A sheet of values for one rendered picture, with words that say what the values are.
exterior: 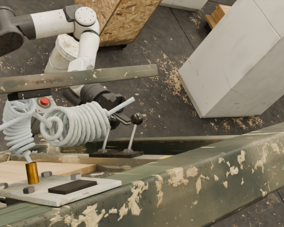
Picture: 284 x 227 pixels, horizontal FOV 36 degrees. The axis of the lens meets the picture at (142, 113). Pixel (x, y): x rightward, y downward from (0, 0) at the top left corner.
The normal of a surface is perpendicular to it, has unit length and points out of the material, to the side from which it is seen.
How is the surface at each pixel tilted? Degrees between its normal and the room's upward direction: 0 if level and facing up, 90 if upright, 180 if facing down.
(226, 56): 90
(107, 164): 90
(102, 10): 90
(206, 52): 90
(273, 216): 0
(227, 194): 33
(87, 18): 23
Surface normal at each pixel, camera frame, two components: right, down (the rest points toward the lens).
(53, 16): 0.23, -0.41
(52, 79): 0.68, -0.06
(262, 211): 0.49, -0.59
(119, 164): -0.72, 0.14
